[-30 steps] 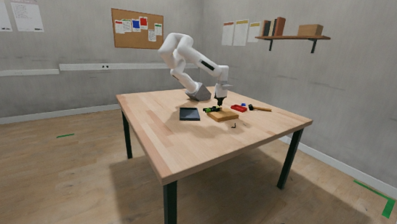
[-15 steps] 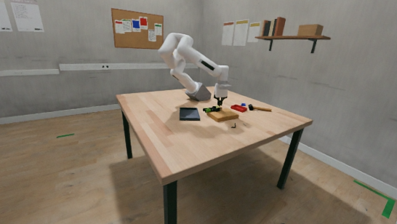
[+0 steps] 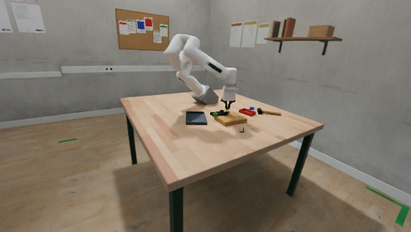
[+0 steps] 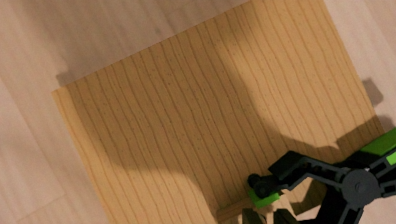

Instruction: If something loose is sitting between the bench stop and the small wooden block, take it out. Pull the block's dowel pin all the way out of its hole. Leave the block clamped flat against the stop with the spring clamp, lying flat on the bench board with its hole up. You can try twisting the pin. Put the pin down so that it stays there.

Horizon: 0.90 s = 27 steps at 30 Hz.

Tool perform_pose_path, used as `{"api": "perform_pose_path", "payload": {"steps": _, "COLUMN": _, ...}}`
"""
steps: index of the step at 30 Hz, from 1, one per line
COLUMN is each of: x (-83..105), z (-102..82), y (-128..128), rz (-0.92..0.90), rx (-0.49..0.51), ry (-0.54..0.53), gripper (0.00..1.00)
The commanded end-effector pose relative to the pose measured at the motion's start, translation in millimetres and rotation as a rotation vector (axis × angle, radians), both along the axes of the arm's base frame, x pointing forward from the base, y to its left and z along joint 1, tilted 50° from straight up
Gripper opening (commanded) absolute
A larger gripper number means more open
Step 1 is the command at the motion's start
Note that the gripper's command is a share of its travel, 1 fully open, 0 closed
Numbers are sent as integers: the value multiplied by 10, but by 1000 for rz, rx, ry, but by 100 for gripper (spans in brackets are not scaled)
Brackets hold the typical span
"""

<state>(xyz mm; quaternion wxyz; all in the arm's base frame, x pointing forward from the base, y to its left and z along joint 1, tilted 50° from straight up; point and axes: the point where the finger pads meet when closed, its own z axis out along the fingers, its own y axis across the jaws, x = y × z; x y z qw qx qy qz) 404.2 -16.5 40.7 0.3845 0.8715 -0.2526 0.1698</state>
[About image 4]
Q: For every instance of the light wooden board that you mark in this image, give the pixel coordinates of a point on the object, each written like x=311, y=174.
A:
x=170, y=134

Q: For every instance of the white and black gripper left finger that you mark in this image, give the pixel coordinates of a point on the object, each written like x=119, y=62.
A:
x=250, y=217

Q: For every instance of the small wooden block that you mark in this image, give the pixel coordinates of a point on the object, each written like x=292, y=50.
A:
x=233, y=213

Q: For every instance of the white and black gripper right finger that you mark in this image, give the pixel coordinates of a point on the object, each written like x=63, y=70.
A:
x=284, y=216

